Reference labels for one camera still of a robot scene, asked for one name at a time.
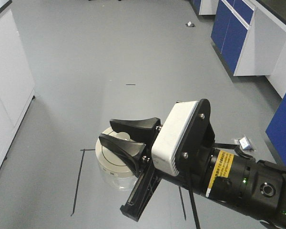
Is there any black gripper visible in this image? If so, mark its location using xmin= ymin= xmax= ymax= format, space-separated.
xmin=99 ymin=99 xmax=215 ymax=222

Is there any glass jar with white lid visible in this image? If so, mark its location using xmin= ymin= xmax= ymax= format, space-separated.
xmin=95 ymin=140 xmax=137 ymax=191

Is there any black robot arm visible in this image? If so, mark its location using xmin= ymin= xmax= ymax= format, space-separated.
xmin=99 ymin=99 xmax=286 ymax=229

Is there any white lab cabinet left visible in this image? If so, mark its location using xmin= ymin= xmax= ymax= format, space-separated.
xmin=0 ymin=0 xmax=35 ymax=168

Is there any blue white lab bench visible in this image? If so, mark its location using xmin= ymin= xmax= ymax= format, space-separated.
xmin=191 ymin=0 xmax=286 ymax=165

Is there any black camera cable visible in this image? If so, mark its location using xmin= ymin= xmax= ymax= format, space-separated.
xmin=186 ymin=167 xmax=201 ymax=229

